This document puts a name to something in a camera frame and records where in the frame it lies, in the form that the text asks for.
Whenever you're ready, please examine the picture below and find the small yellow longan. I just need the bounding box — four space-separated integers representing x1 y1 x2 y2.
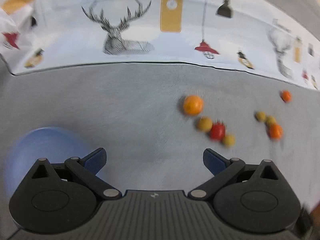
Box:
221 133 236 147

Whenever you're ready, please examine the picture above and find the red cherry tomato with stem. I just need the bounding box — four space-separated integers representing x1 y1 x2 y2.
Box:
209 121 226 141

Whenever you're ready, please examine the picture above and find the yellow-brown longan fruit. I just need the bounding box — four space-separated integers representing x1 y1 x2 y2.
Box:
196 116 213 133

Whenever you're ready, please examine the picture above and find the right hand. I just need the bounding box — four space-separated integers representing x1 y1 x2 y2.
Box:
310 203 320 228

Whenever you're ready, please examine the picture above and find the blue plastic plate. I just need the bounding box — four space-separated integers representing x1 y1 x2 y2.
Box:
4 127 97 199

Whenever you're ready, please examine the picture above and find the yellow longan right of pair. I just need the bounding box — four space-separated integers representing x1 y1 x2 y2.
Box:
265 115 277 127

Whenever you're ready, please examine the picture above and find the yellow longan of pair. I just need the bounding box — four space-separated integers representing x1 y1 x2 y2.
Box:
265 115 277 127
254 111 266 122

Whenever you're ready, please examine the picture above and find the yellow longan left of pair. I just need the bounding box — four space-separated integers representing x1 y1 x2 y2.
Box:
254 111 266 122

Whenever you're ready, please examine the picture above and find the small far orange tangerine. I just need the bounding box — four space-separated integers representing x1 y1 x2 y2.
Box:
280 90 292 103

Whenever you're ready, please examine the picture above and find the printed deer lamp cloth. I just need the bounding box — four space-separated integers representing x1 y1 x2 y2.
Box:
1 0 319 90

